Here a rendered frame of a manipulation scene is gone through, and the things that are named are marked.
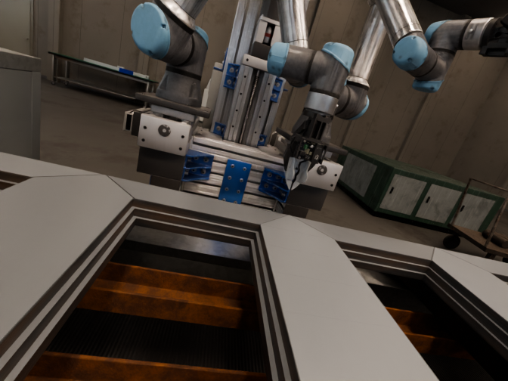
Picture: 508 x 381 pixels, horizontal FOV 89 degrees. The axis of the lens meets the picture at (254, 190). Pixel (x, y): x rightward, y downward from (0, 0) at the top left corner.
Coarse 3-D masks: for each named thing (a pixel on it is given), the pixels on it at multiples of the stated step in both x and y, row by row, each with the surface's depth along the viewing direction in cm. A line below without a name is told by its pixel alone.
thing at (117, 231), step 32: (128, 224) 49; (160, 224) 52; (192, 224) 54; (224, 224) 55; (96, 256) 37; (256, 256) 50; (352, 256) 60; (384, 256) 62; (64, 288) 30; (256, 288) 43; (448, 288) 58; (32, 320) 25; (64, 320) 29; (480, 320) 50; (0, 352) 22; (32, 352) 24; (288, 352) 29
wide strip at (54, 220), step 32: (0, 192) 41; (32, 192) 43; (64, 192) 46; (96, 192) 50; (0, 224) 34; (32, 224) 36; (64, 224) 38; (96, 224) 40; (0, 256) 29; (32, 256) 31; (64, 256) 32; (0, 288) 26; (32, 288) 27; (0, 320) 23
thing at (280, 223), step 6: (270, 222) 59; (276, 222) 59; (282, 222) 60; (288, 222) 61; (294, 222) 62; (300, 222) 63; (282, 228) 57; (288, 228) 58; (294, 228) 59; (300, 228) 60; (306, 228) 61; (312, 228) 62; (312, 234) 59; (318, 234) 60; (324, 234) 61
